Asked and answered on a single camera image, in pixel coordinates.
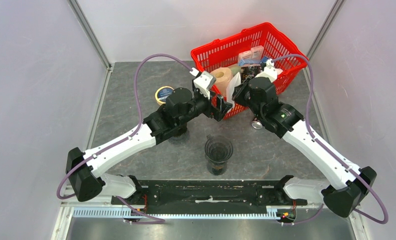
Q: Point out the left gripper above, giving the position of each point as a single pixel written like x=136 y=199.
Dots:
x=221 y=107

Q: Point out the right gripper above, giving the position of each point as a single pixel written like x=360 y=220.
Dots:
x=238 y=93

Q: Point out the white paper sheet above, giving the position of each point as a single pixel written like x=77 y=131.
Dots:
x=234 y=82

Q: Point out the clear glass dripper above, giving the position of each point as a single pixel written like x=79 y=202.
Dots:
x=218 y=149

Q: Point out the dark green glass dripper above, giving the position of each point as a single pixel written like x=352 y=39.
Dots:
x=179 y=132

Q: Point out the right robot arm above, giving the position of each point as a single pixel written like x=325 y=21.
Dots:
x=343 y=189

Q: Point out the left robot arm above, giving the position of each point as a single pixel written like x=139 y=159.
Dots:
x=86 y=170

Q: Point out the black face tissue pack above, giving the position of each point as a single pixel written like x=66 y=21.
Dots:
x=249 y=72

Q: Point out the black drink can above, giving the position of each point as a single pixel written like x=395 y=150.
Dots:
x=256 y=124

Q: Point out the beige paper towel roll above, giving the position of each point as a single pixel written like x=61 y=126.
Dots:
x=222 y=86

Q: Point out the blue packet in basket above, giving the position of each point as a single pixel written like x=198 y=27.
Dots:
x=263 y=61

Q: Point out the white box in basket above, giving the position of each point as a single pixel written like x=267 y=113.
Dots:
x=245 y=55
x=257 y=52

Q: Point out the red plastic basket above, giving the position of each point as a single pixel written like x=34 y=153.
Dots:
x=222 y=53

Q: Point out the glass jar with brown band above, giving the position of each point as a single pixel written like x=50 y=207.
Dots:
x=217 y=167

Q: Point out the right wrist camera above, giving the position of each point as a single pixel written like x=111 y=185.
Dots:
x=269 y=71

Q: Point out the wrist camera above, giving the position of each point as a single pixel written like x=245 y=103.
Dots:
x=203 y=81
x=269 y=71

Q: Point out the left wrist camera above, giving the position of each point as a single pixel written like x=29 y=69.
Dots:
x=203 y=81

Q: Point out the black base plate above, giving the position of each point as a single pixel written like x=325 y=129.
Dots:
x=210 y=196

